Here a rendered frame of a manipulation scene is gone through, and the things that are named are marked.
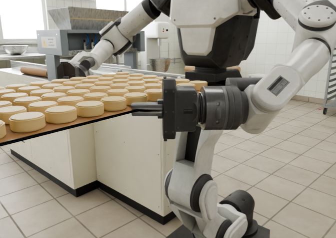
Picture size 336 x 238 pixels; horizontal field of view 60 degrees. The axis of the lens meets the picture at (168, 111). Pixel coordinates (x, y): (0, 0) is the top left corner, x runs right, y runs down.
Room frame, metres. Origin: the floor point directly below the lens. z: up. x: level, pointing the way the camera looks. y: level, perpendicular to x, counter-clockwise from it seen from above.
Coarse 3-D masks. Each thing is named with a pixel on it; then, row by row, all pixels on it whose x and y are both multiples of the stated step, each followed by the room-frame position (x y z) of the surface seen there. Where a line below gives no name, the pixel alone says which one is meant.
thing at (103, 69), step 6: (102, 66) 2.40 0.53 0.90; (102, 72) 2.40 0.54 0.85; (108, 72) 2.35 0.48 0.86; (114, 72) 2.30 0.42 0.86; (132, 72) 2.15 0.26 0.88; (138, 72) 2.11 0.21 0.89; (144, 72) 2.06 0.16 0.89; (150, 72) 2.02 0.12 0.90; (156, 72) 1.99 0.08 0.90; (174, 78) 1.88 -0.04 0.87
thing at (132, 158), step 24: (120, 120) 1.78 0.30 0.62; (144, 120) 1.63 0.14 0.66; (96, 144) 1.98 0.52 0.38; (120, 144) 1.79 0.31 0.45; (144, 144) 1.64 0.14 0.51; (168, 144) 1.57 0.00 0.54; (96, 168) 1.99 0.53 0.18; (120, 168) 1.80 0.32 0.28; (144, 168) 1.64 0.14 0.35; (168, 168) 1.57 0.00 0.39; (120, 192) 1.81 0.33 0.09; (144, 192) 1.64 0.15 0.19; (168, 216) 1.61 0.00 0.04
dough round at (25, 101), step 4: (32, 96) 0.58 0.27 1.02; (16, 100) 0.54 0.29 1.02; (20, 100) 0.54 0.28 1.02; (24, 100) 0.54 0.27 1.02; (28, 100) 0.54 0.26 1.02; (32, 100) 0.54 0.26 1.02; (36, 100) 0.55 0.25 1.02; (40, 100) 0.56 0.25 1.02; (16, 104) 0.53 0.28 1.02; (20, 104) 0.53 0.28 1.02; (24, 104) 0.53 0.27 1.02; (28, 104) 0.53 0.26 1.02
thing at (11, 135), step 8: (104, 112) 0.53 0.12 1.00; (112, 112) 0.53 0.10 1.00; (120, 112) 0.53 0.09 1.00; (80, 120) 0.47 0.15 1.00; (88, 120) 0.47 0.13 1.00; (8, 128) 0.43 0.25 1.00; (48, 128) 0.43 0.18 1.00; (56, 128) 0.43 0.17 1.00; (8, 136) 0.39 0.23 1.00; (16, 136) 0.39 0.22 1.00; (24, 136) 0.39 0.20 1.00
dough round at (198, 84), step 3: (192, 81) 0.78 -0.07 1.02; (195, 81) 0.78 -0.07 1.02; (198, 81) 0.78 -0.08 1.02; (201, 81) 0.78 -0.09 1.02; (204, 81) 0.78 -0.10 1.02; (195, 84) 0.75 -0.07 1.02; (198, 84) 0.75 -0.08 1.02; (201, 84) 0.75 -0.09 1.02; (204, 84) 0.75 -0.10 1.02; (195, 87) 0.75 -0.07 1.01; (198, 87) 0.75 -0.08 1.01; (198, 90) 0.75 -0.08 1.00
